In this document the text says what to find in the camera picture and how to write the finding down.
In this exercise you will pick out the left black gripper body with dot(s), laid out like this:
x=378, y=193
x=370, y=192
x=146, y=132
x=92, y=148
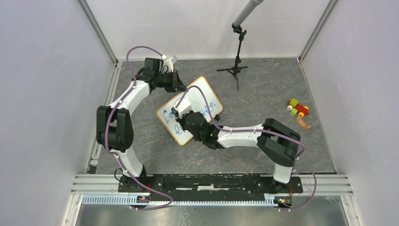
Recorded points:
x=167, y=81

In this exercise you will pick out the black tripod camera stand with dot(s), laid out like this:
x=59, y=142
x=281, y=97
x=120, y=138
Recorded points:
x=236, y=27

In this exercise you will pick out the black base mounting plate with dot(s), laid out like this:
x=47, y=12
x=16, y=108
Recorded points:
x=207, y=187

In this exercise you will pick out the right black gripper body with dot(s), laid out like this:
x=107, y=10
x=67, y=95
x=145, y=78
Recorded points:
x=183, y=122

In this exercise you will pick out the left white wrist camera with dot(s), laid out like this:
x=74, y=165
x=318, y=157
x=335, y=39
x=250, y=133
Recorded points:
x=168, y=63

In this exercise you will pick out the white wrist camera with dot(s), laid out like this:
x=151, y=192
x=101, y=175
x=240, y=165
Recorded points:
x=183, y=106
x=168, y=63

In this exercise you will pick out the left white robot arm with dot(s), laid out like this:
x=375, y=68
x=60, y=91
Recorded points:
x=114, y=128

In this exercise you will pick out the blue black whiteboard eraser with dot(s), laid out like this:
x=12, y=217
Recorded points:
x=174, y=112

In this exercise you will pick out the grey slotted cable duct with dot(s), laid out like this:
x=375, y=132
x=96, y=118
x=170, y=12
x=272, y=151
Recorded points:
x=205, y=202

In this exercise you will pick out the yellow framed whiteboard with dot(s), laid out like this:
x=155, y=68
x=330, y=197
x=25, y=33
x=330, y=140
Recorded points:
x=202, y=100

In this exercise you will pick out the colourful toy brick car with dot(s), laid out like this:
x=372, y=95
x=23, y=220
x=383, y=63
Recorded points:
x=297, y=109

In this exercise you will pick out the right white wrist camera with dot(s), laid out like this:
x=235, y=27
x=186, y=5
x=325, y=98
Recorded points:
x=183, y=106

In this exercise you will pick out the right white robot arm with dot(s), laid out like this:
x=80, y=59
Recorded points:
x=276, y=140

